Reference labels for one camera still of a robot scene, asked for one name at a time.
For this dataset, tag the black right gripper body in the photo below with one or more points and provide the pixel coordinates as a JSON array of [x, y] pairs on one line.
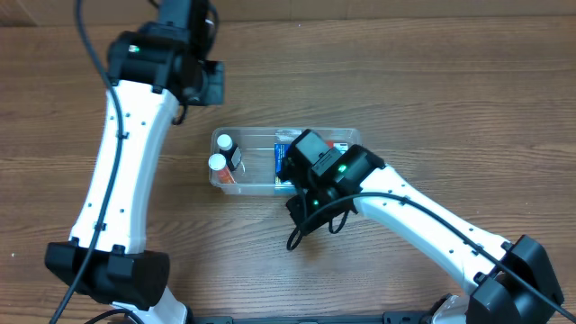
[[288, 166]]

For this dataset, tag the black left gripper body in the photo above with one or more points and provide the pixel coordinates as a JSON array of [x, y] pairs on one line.
[[212, 84]]

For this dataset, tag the clear plastic container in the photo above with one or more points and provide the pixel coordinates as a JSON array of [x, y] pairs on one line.
[[262, 149]]

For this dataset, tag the blue medicine box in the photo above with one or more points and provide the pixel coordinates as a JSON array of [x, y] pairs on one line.
[[280, 150]]

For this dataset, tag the dark bottle white cap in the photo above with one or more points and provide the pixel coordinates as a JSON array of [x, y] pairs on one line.
[[230, 150]]

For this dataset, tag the red medicine box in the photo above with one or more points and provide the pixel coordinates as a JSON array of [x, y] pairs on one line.
[[340, 146]]

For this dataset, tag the orange Redoxon tube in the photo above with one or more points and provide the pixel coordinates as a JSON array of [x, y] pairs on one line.
[[218, 164]]

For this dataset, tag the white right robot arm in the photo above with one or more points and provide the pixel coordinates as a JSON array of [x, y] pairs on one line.
[[502, 281]]

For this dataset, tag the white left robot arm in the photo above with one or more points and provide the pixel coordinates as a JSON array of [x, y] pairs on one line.
[[152, 77]]

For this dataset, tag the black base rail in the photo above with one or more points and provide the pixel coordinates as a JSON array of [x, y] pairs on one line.
[[388, 317]]

